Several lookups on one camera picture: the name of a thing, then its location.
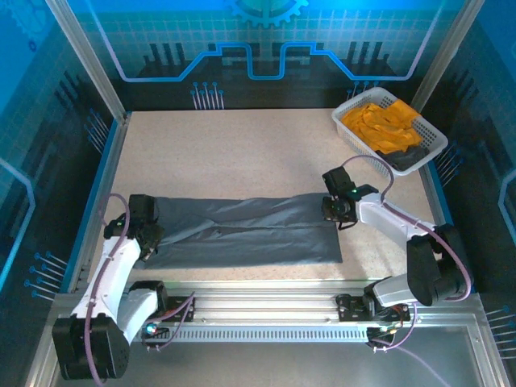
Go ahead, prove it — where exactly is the small circuit board green light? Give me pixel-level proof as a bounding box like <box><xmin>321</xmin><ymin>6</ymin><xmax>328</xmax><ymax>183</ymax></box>
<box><xmin>365</xmin><ymin>322</ymin><xmax>404</xmax><ymax>343</ymax></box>
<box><xmin>141</xmin><ymin>320</ymin><xmax>170</xmax><ymax>340</ymax></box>

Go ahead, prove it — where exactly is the dark grey t-shirt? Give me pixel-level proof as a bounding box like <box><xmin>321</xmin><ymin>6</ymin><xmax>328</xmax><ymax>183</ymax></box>
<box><xmin>384</xmin><ymin>145</ymin><xmax>431</xmax><ymax>173</ymax></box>

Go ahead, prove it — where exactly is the yellow t-shirt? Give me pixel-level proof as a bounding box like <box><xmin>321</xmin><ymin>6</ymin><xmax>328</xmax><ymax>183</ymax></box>
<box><xmin>341</xmin><ymin>99</ymin><xmax>424</xmax><ymax>155</ymax></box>

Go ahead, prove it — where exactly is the white plastic basket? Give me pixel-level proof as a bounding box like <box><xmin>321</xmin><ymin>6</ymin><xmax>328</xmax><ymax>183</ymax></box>
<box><xmin>331</xmin><ymin>86</ymin><xmax>450</xmax><ymax>177</ymax></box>

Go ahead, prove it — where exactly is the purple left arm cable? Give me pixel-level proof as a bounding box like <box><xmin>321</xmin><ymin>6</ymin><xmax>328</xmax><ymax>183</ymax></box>
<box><xmin>83</xmin><ymin>192</ymin><xmax>197</xmax><ymax>385</ymax></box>

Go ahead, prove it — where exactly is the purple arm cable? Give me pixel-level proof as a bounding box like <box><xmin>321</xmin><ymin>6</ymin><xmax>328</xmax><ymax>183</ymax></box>
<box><xmin>83</xmin><ymin>192</ymin><xmax>197</xmax><ymax>385</ymax></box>
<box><xmin>342</xmin><ymin>154</ymin><xmax>472</xmax><ymax>387</ymax></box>

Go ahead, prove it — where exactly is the aluminium side rail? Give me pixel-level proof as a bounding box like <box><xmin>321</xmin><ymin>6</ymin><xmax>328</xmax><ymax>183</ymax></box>
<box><xmin>418</xmin><ymin>164</ymin><xmax>477</xmax><ymax>294</ymax></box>
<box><xmin>66</xmin><ymin>114</ymin><xmax>131</xmax><ymax>294</ymax></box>

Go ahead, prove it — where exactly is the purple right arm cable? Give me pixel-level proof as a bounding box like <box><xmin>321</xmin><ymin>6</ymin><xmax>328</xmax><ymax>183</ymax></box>
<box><xmin>342</xmin><ymin>154</ymin><xmax>472</xmax><ymax>387</ymax></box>

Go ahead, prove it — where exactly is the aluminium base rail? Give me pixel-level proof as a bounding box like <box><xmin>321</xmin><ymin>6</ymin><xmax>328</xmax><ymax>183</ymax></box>
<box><xmin>52</xmin><ymin>277</ymin><xmax>483</xmax><ymax>326</ymax></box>

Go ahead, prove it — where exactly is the slotted grey cable duct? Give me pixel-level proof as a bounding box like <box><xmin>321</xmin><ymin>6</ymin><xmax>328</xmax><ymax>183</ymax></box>
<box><xmin>131</xmin><ymin>327</ymin><xmax>370</xmax><ymax>344</ymax></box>

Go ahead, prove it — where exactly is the aluminium frame post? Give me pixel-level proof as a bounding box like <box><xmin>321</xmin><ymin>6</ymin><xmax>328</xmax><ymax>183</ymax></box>
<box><xmin>44</xmin><ymin>0</ymin><xmax>132</xmax><ymax>123</ymax></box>
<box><xmin>410</xmin><ymin>0</ymin><xmax>485</xmax><ymax>114</ymax></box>

